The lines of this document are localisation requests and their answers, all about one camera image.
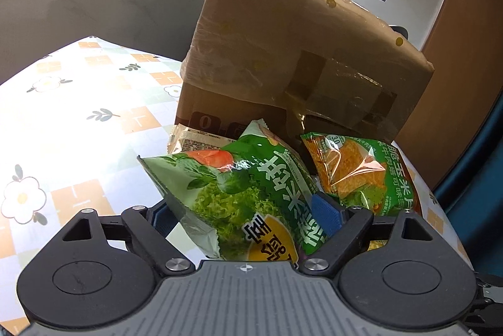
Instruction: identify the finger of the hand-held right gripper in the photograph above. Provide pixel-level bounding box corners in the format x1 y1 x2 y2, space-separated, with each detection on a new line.
473 273 503 325

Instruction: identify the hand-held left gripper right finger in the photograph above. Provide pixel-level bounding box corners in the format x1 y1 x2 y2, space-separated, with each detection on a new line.
301 192 439 277

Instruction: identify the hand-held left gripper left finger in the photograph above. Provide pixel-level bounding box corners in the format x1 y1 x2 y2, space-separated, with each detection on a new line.
59 198 195 278

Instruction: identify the green vegetable snack bag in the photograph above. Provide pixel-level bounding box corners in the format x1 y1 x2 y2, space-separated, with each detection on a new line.
137 119 334 262

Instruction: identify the orange corn snack bag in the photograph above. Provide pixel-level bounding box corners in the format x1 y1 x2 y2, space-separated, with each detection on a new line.
301 132 423 219

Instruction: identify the beige snack packet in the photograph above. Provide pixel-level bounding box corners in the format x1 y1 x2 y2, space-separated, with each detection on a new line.
168 124 238 156

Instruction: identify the dark blue seat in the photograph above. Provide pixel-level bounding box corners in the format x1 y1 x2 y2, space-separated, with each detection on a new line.
432 100 503 282

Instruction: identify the floral checked tablecloth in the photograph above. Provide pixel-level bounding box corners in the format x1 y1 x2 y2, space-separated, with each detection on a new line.
0 35 478 336

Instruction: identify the taped cardboard box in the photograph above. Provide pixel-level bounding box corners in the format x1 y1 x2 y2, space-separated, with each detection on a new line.
175 0 435 164

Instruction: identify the brown wooden panel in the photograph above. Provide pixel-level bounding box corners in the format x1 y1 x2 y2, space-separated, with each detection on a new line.
395 0 503 191

